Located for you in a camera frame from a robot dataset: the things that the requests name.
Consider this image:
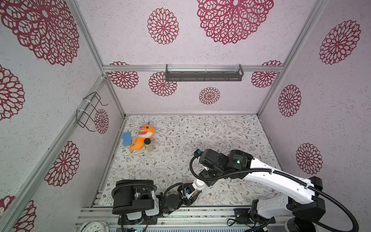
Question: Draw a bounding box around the white bottle orange base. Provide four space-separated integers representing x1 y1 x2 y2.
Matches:
192 179 206 195

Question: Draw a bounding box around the white round bottle cap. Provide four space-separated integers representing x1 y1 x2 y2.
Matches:
194 179 205 188

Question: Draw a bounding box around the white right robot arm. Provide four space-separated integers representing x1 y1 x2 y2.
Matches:
194 149 326 223

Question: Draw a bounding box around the black capped square bottle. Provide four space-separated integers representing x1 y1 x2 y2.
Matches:
144 138 154 152

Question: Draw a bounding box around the orange shark plush toy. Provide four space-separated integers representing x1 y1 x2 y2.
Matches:
129 124 155 152

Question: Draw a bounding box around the blue green sponge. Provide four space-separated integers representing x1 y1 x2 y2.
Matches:
121 131 132 147

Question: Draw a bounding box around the white dial gauge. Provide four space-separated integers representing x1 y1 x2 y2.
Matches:
77 221 110 232

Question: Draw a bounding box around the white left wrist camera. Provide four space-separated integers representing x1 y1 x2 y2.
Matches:
185 185 200 202

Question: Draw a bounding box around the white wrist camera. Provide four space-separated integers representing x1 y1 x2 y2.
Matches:
185 185 200 202
194 149 204 158

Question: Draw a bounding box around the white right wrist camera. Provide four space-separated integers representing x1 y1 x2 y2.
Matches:
194 149 204 158

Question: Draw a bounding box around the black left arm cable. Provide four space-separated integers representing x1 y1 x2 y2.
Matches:
111 181 186 232

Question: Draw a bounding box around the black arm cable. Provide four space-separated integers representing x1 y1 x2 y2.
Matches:
189 153 360 232
111 181 186 232

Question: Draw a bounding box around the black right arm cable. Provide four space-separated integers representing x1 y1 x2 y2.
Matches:
189 153 360 232

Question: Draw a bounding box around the grey wall shelf rail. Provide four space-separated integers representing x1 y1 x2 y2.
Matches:
165 65 244 82

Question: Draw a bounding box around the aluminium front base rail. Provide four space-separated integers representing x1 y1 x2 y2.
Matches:
75 200 319 232

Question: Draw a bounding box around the black wire wall rack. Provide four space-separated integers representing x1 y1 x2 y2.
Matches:
75 91 108 132

